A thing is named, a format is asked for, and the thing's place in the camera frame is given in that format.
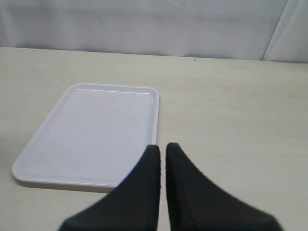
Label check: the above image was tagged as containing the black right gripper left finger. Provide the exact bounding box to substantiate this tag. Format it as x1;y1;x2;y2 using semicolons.
59;145;161;231

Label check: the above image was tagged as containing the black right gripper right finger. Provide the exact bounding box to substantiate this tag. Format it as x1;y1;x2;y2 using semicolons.
166;143;282;231

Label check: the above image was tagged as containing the white rectangular tray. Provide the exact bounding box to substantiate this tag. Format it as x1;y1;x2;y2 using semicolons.
12;83;160;191

